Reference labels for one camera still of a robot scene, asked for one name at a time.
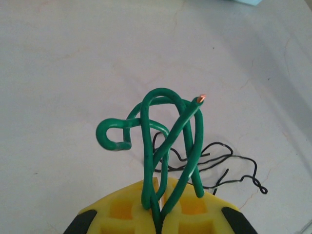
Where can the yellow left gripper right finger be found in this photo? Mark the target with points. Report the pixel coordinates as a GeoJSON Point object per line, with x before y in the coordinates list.
{"type": "Point", "coordinates": [202, 219]}

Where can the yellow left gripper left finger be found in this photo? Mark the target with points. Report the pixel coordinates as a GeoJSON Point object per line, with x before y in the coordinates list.
{"type": "Point", "coordinates": [117, 219]}

